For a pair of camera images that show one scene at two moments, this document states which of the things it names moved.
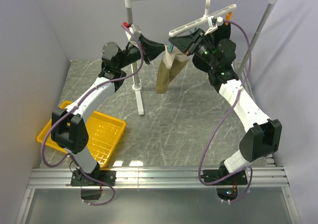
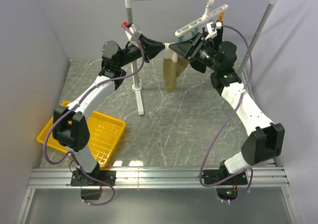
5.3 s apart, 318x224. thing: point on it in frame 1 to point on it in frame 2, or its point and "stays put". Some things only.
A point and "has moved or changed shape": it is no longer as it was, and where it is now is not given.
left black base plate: x=78 y=179 stays put
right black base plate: x=237 y=179 stays put
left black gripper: x=153 y=49 stays put
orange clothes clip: x=228 y=18 to x=221 y=17
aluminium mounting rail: x=273 y=178 stays put
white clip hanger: x=212 y=19 has moved or changed shape
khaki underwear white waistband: x=173 y=63 has moved or changed shape
